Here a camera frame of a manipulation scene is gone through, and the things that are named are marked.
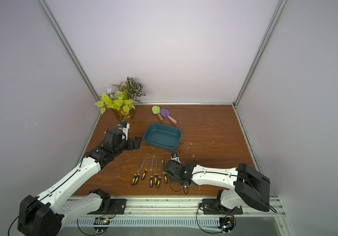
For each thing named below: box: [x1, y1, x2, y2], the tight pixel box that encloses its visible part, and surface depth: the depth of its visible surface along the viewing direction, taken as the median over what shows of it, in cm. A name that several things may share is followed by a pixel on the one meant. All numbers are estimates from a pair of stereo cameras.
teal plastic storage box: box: [143, 122, 182, 152], surface depth 103 cm
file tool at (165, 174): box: [163, 154, 168, 184], surface depth 83 cm
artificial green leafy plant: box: [94, 76, 146, 115], surface depth 96 cm
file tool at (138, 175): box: [134, 156, 147, 186], surface depth 83 cm
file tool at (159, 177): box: [156, 160, 164, 189], surface depth 82 cm
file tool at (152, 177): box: [149, 157, 154, 188], surface depth 83 cm
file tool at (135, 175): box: [131, 157, 142, 186], surface depth 84 cm
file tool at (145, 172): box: [140, 155, 154, 181], surface depth 85 cm
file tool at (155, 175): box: [154, 157, 159, 186], surface depth 84 cm
